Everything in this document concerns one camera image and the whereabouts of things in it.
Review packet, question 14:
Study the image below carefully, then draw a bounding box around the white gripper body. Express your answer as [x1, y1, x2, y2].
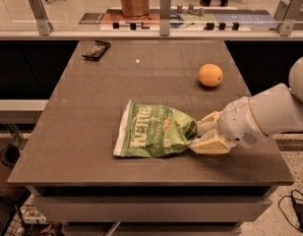
[218, 96, 268, 148]

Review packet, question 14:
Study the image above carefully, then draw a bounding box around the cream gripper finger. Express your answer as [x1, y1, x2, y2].
[197, 111, 220, 135]
[190, 134, 237, 154]

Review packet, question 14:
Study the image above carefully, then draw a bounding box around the green jalapeno chip bag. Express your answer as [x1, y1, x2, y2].
[113, 100, 198, 158]

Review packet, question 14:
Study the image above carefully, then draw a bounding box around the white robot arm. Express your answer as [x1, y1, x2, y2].
[190, 57, 303, 154]

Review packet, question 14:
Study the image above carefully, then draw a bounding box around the dark rxbar chocolate bar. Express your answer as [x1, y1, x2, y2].
[82, 40, 111, 61]

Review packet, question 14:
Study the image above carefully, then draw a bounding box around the orange fruit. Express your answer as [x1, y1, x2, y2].
[199, 64, 223, 88]

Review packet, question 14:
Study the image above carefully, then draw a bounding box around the grey drawer front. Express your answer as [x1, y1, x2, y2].
[33, 197, 272, 222]

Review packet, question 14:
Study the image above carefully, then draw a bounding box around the black round bin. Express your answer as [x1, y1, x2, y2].
[0, 145, 20, 168]

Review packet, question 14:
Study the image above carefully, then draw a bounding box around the black power adapter with cable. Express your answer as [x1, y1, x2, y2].
[277, 190, 303, 234]

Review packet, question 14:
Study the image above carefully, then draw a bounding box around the right metal glass bracket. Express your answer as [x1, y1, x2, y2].
[276, 0, 303, 36]

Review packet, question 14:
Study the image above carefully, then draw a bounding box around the metal glass bracket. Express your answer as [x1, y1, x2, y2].
[28, 0, 53, 36]
[159, 0, 171, 36]
[276, 0, 303, 36]

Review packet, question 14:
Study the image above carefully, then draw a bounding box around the middle metal glass bracket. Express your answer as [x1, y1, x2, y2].
[159, 0, 171, 36]

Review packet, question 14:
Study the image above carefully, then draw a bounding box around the left metal glass bracket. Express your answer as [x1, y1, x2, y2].
[28, 0, 53, 36]

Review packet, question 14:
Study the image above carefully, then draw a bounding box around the wire basket with packages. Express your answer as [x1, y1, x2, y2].
[0, 205, 65, 236]

